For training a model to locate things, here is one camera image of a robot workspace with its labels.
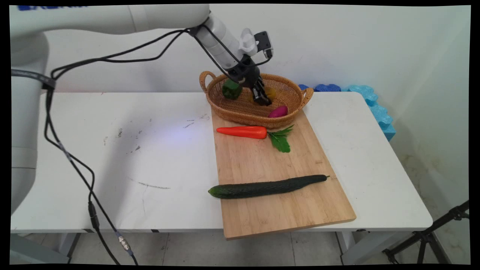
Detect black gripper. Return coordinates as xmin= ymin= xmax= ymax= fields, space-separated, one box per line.
xmin=226 ymin=55 xmax=273 ymax=107

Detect brown toy potato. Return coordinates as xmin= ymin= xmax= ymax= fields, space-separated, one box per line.
xmin=247 ymin=86 xmax=278 ymax=105

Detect magenta toy sweet potato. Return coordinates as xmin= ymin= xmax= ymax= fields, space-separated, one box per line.
xmin=268 ymin=105 xmax=289 ymax=119

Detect woven wicker basket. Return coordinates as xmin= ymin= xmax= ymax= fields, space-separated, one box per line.
xmin=199 ymin=70 xmax=314 ymax=130

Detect green toy bell pepper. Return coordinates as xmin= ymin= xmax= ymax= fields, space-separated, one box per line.
xmin=222 ymin=78 xmax=243 ymax=100

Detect orange toy carrot with leaves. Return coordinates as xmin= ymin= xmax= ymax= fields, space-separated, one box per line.
xmin=216 ymin=124 xmax=295 ymax=153

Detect dark green toy cucumber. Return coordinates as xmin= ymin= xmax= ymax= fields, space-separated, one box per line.
xmin=208 ymin=174 xmax=331 ymax=200

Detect light blue foam mat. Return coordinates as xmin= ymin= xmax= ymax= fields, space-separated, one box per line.
xmin=340 ymin=85 xmax=396 ymax=142

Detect wooden cutting board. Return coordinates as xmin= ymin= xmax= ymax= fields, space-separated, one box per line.
xmin=211 ymin=109 xmax=357 ymax=240

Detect black tripod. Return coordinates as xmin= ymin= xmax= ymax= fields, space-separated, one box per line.
xmin=382 ymin=201 xmax=470 ymax=265

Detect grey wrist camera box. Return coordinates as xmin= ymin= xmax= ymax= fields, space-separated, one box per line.
xmin=254 ymin=31 xmax=274 ymax=59

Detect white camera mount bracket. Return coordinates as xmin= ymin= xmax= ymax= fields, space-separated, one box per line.
xmin=239 ymin=28 xmax=259 ymax=57

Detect black velcro cable strap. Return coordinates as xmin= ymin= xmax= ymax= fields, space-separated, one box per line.
xmin=187 ymin=22 xmax=211 ymax=37

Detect black camera cable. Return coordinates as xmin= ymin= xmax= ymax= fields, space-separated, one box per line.
xmin=43 ymin=23 xmax=272 ymax=266

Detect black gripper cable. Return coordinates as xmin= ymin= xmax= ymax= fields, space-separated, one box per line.
xmin=43 ymin=26 xmax=263 ymax=266

